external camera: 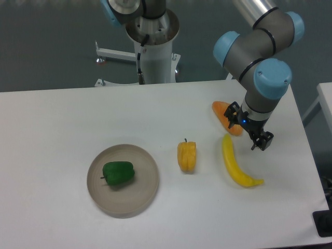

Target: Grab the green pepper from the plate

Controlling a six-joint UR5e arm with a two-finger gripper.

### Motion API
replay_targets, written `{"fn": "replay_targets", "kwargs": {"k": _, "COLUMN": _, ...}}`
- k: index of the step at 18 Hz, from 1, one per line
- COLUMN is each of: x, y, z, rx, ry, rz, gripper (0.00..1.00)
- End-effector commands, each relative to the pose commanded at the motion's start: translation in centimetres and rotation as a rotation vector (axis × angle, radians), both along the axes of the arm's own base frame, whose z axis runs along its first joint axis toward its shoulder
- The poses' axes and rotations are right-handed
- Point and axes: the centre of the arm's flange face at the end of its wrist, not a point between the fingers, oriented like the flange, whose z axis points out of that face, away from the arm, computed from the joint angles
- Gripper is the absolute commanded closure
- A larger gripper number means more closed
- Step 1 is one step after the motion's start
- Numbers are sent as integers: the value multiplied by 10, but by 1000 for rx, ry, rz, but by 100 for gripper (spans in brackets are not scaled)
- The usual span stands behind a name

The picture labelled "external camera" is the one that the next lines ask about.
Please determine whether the yellow banana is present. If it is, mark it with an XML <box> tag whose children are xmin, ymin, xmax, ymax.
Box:
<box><xmin>222</xmin><ymin>134</ymin><xmax>265</xmax><ymax>188</ymax></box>

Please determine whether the green bell pepper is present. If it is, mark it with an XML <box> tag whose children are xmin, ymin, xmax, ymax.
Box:
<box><xmin>100</xmin><ymin>161</ymin><xmax>135</xmax><ymax>186</ymax></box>

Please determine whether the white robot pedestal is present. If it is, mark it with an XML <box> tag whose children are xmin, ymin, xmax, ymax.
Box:
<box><xmin>95</xmin><ymin>9</ymin><xmax>181</xmax><ymax>85</ymax></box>

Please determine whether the yellow bell pepper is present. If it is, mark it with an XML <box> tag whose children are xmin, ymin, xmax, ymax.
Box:
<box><xmin>177</xmin><ymin>139</ymin><xmax>197</xmax><ymax>173</ymax></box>

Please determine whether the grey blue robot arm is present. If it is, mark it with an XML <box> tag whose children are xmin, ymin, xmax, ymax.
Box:
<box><xmin>101</xmin><ymin>1</ymin><xmax>305</xmax><ymax>150</ymax></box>

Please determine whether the orange carrot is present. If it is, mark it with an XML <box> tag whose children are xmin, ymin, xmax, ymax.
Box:
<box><xmin>212</xmin><ymin>101</ymin><xmax>243</xmax><ymax>136</ymax></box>

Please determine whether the black clamp at table edge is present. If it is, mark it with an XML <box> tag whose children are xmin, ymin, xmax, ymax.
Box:
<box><xmin>312</xmin><ymin>210</ymin><xmax>332</xmax><ymax>238</ymax></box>

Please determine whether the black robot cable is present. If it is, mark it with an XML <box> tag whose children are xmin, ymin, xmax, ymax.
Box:
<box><xmin>136</xmin><ymin>34</ymin><xmax>150</xmax><ymax>85</ymax></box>

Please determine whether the white side table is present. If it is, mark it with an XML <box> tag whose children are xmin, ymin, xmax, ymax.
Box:
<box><xmin>301</xmin><ymin>82</ymin><xmax>332</xmax><ymax>130</ymax></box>

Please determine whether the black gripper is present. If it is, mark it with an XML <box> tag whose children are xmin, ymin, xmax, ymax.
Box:
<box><xmin>224</xmin><ymin>102</ymin><xmax>274</xmax><ymax>151</ymax></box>

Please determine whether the beige round plate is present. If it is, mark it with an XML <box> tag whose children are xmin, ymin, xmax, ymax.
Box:
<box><xmin>87</xmin><ymin>144</ymin><xmax>159</xmax><ymax>218</ymax></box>

